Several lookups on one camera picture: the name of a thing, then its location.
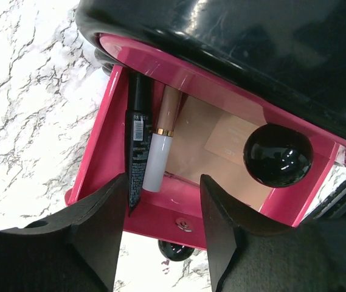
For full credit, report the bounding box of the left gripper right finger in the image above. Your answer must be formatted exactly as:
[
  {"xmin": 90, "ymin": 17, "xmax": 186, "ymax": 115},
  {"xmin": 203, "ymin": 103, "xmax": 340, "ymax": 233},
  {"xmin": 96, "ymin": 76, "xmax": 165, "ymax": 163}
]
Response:
[{"xmin": 200, "ymin": 175, "xmax": 346, "ymax": 291}]

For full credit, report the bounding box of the slim concealer tube white cap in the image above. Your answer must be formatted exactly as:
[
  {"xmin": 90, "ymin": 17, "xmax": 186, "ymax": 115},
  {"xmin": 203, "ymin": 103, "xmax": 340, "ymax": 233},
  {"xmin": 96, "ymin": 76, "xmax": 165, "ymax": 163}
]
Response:
[{"xmin": 142, "ymin": 85, "xmax": 182, "ymax": 192}]

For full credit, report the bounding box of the pink top drawer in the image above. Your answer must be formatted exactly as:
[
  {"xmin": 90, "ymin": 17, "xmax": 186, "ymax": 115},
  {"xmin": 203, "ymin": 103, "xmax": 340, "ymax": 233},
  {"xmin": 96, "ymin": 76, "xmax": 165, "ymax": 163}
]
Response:
[{"xmin": 98, "ymin": 33, "xmax": 346, "ymax": 188}]

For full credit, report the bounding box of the square copper compact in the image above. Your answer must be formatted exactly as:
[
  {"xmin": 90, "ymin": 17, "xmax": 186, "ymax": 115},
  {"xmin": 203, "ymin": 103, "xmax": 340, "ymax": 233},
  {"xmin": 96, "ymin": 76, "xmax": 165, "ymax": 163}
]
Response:
[{"xmin": 166, "ymin": 97, "xmax": 272, "ymax": 210}]

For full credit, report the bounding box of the black mascara stick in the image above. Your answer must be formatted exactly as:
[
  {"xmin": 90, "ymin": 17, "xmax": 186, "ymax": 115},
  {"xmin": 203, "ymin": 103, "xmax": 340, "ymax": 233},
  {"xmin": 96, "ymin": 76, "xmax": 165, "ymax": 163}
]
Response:
[{"xmin": 125, "ymin": 72, "xmax": 153, "ymax": 212}]

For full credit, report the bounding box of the pink drawer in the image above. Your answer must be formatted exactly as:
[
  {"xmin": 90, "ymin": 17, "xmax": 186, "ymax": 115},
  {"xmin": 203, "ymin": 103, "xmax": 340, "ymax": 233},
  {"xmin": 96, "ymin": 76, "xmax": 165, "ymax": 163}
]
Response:
[
  {"xmin": 65, "ymin": 66, "xmax": 339, "ymax": 249},
  {"xmin": 98, "ymin": 33, "xmax": 346, "ymax": 188}
]

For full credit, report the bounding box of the black makeup drawer organizer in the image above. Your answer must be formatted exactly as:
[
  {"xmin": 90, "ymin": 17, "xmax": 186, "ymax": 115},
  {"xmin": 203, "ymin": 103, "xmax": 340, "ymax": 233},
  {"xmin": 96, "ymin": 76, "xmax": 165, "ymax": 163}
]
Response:
[{"xmin": 75, "ymin": 0, "xmax": 346, "ymax": 220}]

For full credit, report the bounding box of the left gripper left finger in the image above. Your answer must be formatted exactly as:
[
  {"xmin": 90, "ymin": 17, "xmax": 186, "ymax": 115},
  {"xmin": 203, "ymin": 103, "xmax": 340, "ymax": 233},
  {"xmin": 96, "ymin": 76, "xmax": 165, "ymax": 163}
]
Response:
[{"xmin": 0, "ymin": 174, "xmax": 128, "ymax": 291}]

